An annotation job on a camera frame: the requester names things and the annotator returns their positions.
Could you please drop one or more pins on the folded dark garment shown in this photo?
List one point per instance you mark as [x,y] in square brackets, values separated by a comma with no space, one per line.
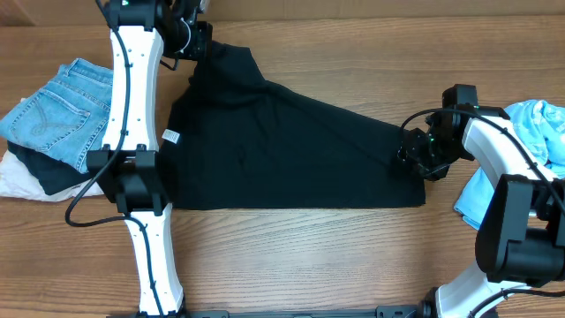
[54,176]

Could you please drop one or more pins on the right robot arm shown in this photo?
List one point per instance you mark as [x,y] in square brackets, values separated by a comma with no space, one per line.
[520,244]

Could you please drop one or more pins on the black t-shirt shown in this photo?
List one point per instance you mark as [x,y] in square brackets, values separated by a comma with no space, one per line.
[237,140]

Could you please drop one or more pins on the light blue garment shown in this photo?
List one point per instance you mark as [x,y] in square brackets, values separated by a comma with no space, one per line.
[540,127]

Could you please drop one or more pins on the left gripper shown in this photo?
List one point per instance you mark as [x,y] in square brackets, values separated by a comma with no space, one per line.
[202,48]

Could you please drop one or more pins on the folded blue jeans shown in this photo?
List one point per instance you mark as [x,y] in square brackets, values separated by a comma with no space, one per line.
[67,117]

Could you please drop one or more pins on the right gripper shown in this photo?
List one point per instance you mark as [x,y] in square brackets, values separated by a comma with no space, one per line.
[411,143]

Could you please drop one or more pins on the folded white garment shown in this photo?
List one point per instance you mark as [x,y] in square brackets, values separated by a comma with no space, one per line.
[18,182]

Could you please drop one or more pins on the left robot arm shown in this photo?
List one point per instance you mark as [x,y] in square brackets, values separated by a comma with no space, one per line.
[144,34]

